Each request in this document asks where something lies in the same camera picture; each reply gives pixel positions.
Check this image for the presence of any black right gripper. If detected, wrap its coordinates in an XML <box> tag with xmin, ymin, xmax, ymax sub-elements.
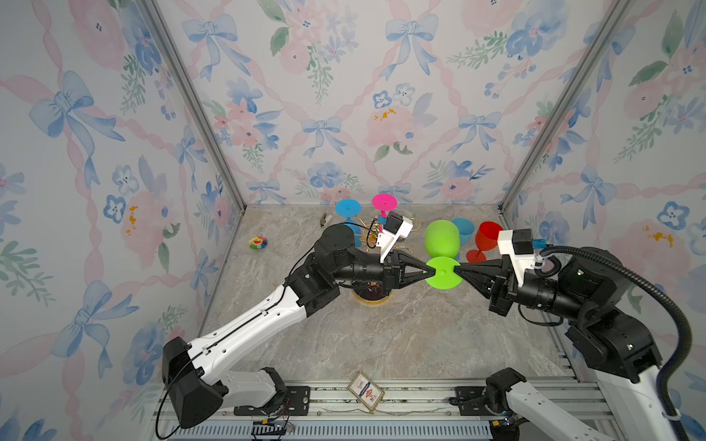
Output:
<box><xmin>453</xmin><ymin>252</ymin><xmax>586</xmax><ymax>322</ymax></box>

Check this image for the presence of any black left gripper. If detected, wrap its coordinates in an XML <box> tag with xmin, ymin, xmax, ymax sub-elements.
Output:
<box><xmin>331</xmin><ymin>251</ymin><xmax>432</xmax><ymax>298</ymax></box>

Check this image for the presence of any red wine glass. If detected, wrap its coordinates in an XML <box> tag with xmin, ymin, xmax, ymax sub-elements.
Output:
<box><xmin>466</xmin><ymin>222</ymin><xmax>503</xmax><ymax>263</ymax></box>

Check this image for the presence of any green wine glass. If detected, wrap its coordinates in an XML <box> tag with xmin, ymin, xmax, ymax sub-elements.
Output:
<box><xmin>425</xmin><ymin>220</ymin><xmax>463</xmax><ymax>290</ymax></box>

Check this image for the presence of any light blue wine glass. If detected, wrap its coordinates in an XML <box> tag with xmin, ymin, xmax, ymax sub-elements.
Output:
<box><xmin>452</xmin><ymin>218</ymin><xmax>475</xmax><ymax>246</ymax></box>

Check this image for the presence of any cyan wine glass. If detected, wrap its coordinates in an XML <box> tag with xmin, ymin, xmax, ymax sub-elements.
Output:
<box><xmin>336</xmin><ymin>198</ymin><xmax>362</xmax><ymax>247</ymax></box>

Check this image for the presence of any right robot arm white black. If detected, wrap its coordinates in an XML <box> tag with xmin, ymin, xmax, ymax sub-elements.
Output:
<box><xmin>454</xmin><ymin>245</ymin><xmax>693</xmax><ymax>440</ymax></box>

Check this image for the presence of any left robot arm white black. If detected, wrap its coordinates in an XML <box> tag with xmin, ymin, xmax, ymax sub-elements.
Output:
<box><xmin>162</xmin><ymin>223</ymin><xmax>436</xmax><ymax>429</ymax></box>

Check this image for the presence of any magenta wine glass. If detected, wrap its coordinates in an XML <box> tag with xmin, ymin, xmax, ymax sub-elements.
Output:
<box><xmin>372</xmin><ymin>193</ymin><xmax>398</xmax><ymax>225</ymax></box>

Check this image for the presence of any small beige tape dispenser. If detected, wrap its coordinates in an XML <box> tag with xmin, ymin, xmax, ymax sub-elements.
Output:
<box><xmin>320</xmin><ymin>214</ymin><xmax>333</xmax><ymax>228</ymax></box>

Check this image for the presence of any small framed card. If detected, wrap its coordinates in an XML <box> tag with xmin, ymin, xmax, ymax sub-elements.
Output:
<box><xmin>347</xmin><ymin>372</ymin><xmax>385</xmax><ymax>412</ymax></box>

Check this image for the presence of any rainbow flower plush toy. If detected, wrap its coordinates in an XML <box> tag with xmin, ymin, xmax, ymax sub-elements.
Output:
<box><xmin>248</xmin><ymin>236</ymin><xmax>268</xmax><ymax>250</ymax></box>

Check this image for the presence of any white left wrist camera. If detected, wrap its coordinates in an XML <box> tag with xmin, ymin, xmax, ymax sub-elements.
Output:
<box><xmin>376</xmin><ymin>211</ymin><xmax>414</xmax><ymax>264</ymax></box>

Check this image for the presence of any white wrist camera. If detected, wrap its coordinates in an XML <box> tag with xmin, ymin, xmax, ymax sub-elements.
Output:
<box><xmin>376</xmin><ymin>211</ymin><xmax>414</xmax><ymax>264</ymax></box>
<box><xmin>498</xmin><ymin>229</ymin><xmax>539</xmax><ymax>288</ymax></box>

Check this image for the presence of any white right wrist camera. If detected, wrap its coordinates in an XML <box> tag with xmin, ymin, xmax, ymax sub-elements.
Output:
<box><xmin>498</xmin><ymin>229</ymin><xmax>539</xmax><ymax>288</ymax></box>

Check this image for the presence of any gold wire glass rack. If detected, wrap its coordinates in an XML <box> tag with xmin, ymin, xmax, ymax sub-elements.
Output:
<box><xmin>351</xmin><ymin>222</ymin><xmax>398</xmax><ymax>304</ymax></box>

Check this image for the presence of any aluminium corner post right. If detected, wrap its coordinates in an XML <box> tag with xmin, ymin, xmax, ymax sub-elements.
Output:
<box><xmin>498</xmin><ymin>0</ymin><xmax>635</xmax><ymax>215</ymax></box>

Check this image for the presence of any aluminium corner post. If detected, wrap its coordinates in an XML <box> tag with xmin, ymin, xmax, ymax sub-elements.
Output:
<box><xmin>136</xmin><ymin>0</ymin><xmax>246</xmax><ymax>215</ymax></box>
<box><xmin>498</xmin><ymin>0</ymin><xmax>635</xmax><ymax>215</ymax></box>

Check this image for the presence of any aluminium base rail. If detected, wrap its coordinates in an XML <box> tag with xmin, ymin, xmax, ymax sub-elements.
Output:
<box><xmin>144</xmin><ymin>377</ymin><xmax>613</xmax><ymax>441</ymax></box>

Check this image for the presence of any aluminium corner post left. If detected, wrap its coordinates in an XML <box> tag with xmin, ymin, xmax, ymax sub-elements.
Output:
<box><xmin>136</xmin><ymin>0</ymin><xmax>246</xmax><ymax>215</ymax></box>

